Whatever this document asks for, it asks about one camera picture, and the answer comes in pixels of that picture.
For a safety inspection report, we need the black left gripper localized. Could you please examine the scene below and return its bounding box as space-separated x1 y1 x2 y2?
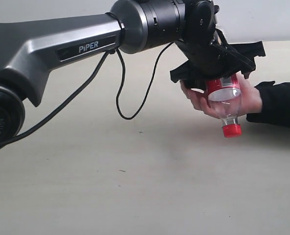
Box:
170 0 266 94

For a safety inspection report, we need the clear red-label cola bottle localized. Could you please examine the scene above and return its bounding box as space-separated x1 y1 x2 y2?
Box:
206 74 242 138

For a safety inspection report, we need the black-sleeved forearm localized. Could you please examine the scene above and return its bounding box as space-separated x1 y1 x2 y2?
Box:
246 81 290 128

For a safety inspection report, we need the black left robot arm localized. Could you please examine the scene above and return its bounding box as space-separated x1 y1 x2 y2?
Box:
0 0 266 149

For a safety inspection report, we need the person's open hand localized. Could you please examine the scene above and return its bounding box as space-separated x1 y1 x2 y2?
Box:
180 75 263 119

